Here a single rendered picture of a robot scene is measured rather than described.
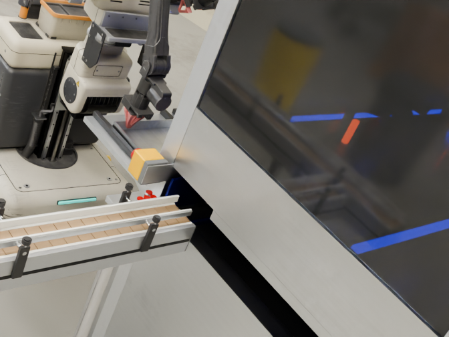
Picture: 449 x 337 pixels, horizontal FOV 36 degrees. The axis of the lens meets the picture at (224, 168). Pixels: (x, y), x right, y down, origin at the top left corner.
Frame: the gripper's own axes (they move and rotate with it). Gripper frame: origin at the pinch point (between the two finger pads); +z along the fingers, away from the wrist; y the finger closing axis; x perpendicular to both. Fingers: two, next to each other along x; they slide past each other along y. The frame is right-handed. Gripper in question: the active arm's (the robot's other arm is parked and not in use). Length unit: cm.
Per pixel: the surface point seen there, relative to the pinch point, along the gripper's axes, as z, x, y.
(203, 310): 7, -12, 69
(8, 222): -12, -64, 44
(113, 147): 1.1, -10.5, 8.5
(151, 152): -16.7, -16.8, 29.8
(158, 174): -13.8, -16.5, 35.7
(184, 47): 118, 235, -223
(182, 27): 122, 259, -260
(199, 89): -40, -12, 31
